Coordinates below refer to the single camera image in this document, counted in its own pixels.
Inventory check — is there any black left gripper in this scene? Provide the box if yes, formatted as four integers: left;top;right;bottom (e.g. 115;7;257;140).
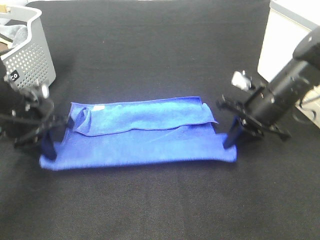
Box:
0;98;75;160

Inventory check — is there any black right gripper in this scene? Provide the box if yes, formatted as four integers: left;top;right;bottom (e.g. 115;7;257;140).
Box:
216;95;292;149

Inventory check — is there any blue microfibre towel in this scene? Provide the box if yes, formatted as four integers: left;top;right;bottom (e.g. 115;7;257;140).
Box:
39;96;237;171

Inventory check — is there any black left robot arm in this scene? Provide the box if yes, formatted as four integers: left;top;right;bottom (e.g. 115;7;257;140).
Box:
0;62;74;161

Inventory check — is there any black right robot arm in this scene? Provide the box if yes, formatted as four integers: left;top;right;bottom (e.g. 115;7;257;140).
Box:
216;27;320;149

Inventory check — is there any grey perforated laundry basket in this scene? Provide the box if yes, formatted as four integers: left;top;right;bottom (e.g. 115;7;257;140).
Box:
0;5;56;89

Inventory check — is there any black table cover cloth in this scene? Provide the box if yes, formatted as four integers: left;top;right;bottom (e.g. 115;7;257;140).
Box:
0;0;320;240

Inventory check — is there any yellow and black cloth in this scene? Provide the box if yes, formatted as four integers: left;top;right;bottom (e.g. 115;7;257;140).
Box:
0;35;13;55

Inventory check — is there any grey towel in basket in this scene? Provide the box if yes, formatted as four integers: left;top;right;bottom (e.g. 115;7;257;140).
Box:
0;24;28;48

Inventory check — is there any white plastic storage crate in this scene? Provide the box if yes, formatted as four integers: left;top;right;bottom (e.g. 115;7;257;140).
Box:
257;0;320;126

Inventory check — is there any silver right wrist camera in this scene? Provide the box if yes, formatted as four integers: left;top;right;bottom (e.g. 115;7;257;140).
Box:
231;70;255;92

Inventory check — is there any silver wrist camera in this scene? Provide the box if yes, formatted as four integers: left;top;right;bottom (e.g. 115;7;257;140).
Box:
231;70;255;92
32;83;50;99

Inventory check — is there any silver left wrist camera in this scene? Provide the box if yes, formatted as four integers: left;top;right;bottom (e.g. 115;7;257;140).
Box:
32;83;50;99

